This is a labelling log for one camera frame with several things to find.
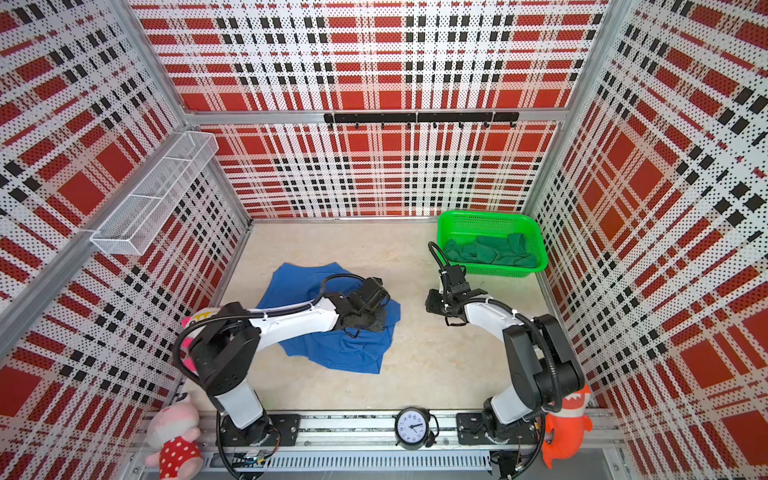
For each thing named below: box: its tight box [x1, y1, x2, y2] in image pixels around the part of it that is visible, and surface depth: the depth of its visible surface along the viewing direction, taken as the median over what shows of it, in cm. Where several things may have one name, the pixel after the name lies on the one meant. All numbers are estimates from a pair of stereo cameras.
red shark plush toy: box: [542, 384, 593, 469], surface depth 70 cm
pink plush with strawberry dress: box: [145, 402, 203, 480], surface depth 69 cm
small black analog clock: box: [392, 407, 440, 451], surface depth 73 cm
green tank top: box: [443, 234, 538, 268], surface depth 103 cm
